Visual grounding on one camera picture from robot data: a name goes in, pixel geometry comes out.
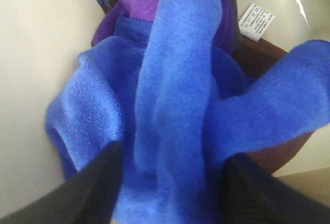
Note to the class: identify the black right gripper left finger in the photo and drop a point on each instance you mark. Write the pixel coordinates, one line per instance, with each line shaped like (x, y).
(89, 196)

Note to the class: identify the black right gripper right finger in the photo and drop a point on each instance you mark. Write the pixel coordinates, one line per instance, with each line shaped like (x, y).
(252, 195)

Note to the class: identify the blue towel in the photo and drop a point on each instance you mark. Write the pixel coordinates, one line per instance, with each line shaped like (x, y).
(181, 107)

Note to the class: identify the white care label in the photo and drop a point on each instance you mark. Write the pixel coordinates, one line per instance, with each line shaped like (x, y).
(254, 22)

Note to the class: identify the purple towel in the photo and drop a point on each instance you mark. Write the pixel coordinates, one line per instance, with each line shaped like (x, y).
(146, 9)

